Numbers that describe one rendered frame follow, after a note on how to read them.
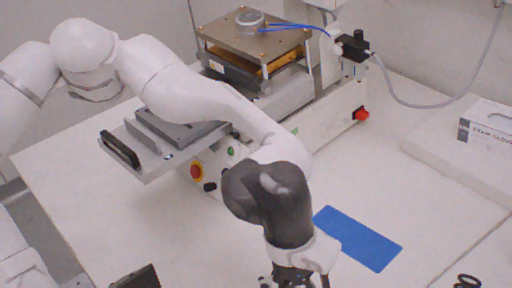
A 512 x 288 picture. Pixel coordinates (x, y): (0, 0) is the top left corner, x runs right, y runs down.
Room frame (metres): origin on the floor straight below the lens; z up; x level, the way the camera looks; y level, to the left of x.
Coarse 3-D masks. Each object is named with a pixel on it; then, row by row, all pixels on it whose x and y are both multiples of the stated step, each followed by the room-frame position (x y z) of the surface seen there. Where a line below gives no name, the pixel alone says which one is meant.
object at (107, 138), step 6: (102, 132) 1.10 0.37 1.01; (108, 132) 1.10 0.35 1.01; (102, 138) 1.10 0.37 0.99; (108, 138) 1.08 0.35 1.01; (114, 138) 1.07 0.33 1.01; (108, 144) 1.08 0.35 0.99; (114, 144) 1.05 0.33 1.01; (120, 144) 1.04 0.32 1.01; (120, 150) 1.03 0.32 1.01; (126, 150) 1.01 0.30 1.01; (132, 150) 1.01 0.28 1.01; (126, 156) 1.00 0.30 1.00; (132, 156) 0.99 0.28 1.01; (132, 162) 0.99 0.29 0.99; (138, 162) 1.00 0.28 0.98; (132, 168) 0.99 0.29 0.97
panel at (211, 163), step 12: (228, 144) 1.11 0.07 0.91; (240, 144) 1.08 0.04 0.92; (204, 156) 1.16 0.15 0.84; (216, 156) 1.13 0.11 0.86; (228, 156) 1.10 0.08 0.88; (180, 168) 1.22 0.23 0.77; (204, 168) 1.15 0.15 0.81; (216, 168) 1.11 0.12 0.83; (228, 168) 1.08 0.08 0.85; (192, 180) 1.16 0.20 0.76; (204, 180) 1.13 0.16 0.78; (216, 180) 1.10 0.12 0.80; (216, 192) 1.08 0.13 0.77
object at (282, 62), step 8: (208, 48) 1.35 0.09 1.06; (216, 48) 1.34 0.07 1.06; (296, 48) 1.27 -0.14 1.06; (224, 56) 1.29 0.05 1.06; (232, 56) 1.28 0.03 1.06; (240, 56) 1.28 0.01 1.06; (280, 56) 1.24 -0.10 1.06; (288, 56) 1.25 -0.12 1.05; (296, 56) 1.27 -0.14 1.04; (240, 64) 1.24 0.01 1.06; (248, 64) 1.23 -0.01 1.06; (256, 64) 1.22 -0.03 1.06; (272, 64) 1.22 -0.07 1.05; (280, 64) 1.23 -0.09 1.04; (288, 64) 1.25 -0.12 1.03; (256, 72) 1.19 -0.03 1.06; (272, 72) 1.22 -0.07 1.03; (280, 72) 1.23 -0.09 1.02
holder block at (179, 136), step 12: (144, 108) 1.20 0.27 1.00; (144, 120) 1.16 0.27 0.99; (156, 120) 1.14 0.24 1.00; (216, 120) 1.10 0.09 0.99; (156, 132) 1.12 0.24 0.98; (168, 132) 1.08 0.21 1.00; (180, 132) 1.09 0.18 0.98; (192, 132) 1.06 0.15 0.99; (204, 132) 1.08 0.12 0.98; (180, 144) 1.04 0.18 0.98
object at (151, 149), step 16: (128, 128) 1.14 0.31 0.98; (144, 128) 1.15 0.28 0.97; (224, 128) 1.10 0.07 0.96; (128, 144) 1.09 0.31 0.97; (144, 144) 1.08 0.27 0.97; (160, 144) 1.07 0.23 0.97; (192, 144) 1.05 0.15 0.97; (208, 144) 1.07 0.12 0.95; (144, 160) 1.02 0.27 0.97; (160, 160) 1.01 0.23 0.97; (176, 160) 1.02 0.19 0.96; (144, 176) 0.96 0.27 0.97; (160, 176) 0.99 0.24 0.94
